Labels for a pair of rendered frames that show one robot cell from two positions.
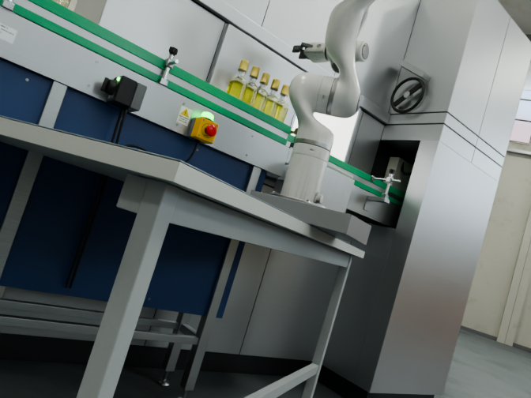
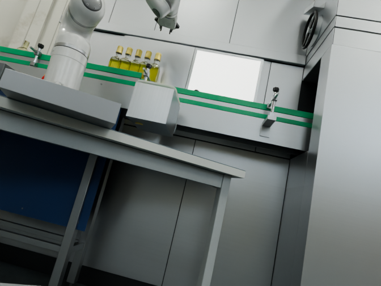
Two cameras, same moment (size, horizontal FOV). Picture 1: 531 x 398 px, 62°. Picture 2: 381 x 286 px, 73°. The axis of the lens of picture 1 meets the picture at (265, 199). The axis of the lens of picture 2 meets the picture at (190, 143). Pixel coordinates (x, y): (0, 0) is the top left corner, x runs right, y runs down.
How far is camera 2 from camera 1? 1.55 m
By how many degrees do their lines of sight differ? 43
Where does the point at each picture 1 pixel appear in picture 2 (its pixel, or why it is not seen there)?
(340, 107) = (73, 11)
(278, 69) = (168, 50)
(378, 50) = (276, 12)
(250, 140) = (99, 87)
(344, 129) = (246, 79)
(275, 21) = not seen: hidden behind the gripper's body
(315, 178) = (53, 70)
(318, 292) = (252, 233)
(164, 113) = not seen: hidden behind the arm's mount
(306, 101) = (63, 22)
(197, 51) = (106, 58)
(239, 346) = (161, 278)
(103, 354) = not seen: outside the picture
